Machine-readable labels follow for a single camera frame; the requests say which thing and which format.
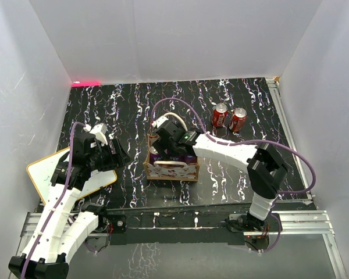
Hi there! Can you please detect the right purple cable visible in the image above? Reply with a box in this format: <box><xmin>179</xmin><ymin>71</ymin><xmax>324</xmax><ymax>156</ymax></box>
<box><xmin>151</xmin><ymin>98</ymin><xmax>317</xmax><ymax>252</ymax></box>

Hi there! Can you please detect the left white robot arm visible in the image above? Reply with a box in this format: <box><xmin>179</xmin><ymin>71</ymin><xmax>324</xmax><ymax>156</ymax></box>
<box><xmin>8</xmin><ymin>133</ymin><xmax>130</xmax><ymax>278</ymax></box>

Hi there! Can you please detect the aluminium frame rail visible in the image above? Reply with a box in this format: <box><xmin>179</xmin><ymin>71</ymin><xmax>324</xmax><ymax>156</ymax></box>
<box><xmin>17</xmin><ymin>76</ymin><xmax>349</xmax><ymax>279</ymax></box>

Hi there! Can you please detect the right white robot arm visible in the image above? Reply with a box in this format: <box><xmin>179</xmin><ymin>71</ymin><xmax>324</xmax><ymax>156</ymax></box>
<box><xmin>152</xmin><ymin>116</ymin><xmax>289</xmax><ymax>231</ymax></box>

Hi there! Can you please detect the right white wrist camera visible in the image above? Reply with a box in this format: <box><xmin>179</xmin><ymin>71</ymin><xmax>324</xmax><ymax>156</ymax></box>
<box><xmin>151</xmin><ymin>116</ymin><xmax>168</xmax><ymax>129</ymax></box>

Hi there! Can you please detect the pink tape strip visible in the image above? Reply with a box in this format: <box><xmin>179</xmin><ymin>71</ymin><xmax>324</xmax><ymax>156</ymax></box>
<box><xmin>72</xmin><ymin>81</ymin><xmax>101</xmax><ymax>87</ymax></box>

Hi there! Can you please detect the purple fanta can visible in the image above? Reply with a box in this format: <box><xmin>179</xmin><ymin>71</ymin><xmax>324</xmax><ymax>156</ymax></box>
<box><xmin>170</xmin><ymin>155</ymin><xmax>184</xmax><ymax>162</ymax></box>
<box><xmin>149</xmin><ymin>146</ymin><xmax>163</xmax><ymax>164</ymax></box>
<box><xmin>183</xmin><ymin>155</ymin><xmax>197</xmax><ymax>164</ymax></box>

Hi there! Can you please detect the red Coca-Cola can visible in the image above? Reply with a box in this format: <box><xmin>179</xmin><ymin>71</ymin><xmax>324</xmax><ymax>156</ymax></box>
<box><xmin>229</xmin><ymin>108</ymin><xmax>247</xmax><ymax>133</ymax></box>
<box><xmin>212</xmin><ymin>103</ymin><xmax>228</xmax><ymax>128</ymax></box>

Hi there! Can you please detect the yellow-framed whiteboard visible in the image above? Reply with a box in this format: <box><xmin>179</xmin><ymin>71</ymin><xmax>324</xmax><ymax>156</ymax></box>
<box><xmin>26</xmin><ymin>147</ymin><xmax>117</xmax><ymax>205</ymax></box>

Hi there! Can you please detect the burlap canvas tote bag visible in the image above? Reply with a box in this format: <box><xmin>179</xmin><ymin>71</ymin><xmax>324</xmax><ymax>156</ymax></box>
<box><xmin>143</xmin><ymin>112</ymin><xmax>200</xmax><ymax>183</ymax></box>

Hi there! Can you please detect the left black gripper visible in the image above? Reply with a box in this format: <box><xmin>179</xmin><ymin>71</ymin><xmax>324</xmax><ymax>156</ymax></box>
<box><xmin>87</xmin><ymin>138</ymin><xmax>131</xmax><ymax>171</ymax></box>

